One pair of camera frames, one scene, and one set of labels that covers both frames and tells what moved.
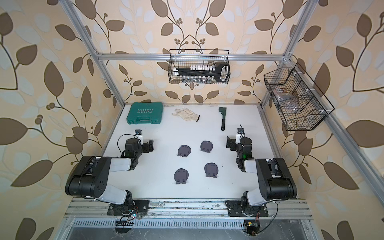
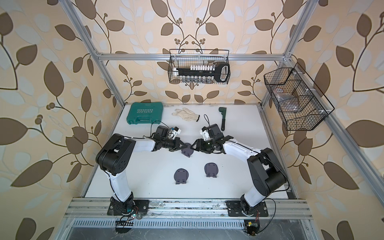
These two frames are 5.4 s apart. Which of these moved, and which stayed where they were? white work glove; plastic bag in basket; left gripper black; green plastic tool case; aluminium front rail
Moved: left gripper black
Stayed: green plastic tool case; plastic bag in basket; aluminium front rail; white work glove
